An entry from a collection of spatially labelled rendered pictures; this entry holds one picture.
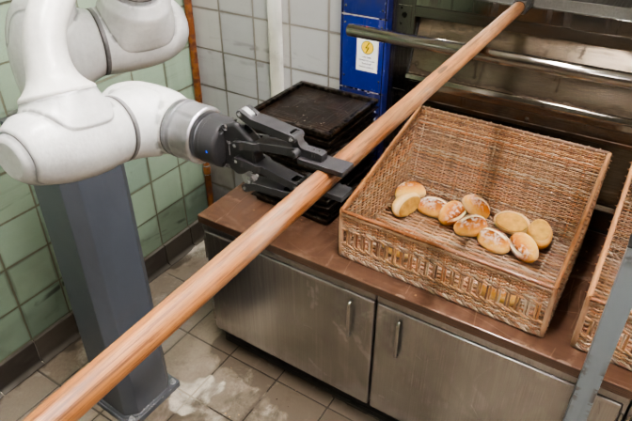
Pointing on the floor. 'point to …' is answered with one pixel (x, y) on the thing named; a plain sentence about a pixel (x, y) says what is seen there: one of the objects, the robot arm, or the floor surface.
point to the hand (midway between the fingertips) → (325, 175)
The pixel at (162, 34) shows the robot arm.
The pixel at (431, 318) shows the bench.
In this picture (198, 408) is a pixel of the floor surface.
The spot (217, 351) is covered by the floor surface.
